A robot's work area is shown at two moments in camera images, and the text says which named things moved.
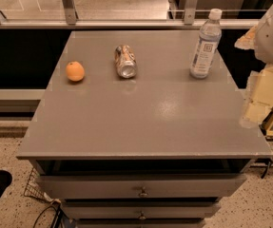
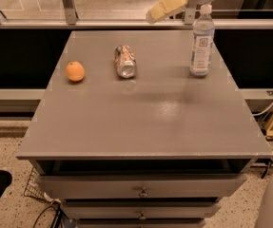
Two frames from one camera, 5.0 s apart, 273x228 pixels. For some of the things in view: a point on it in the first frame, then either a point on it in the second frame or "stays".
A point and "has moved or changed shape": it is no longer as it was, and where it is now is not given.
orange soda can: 126,61 stays
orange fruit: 74,71 stays
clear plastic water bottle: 207,46 has moved or changed shape
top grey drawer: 143,186 stays
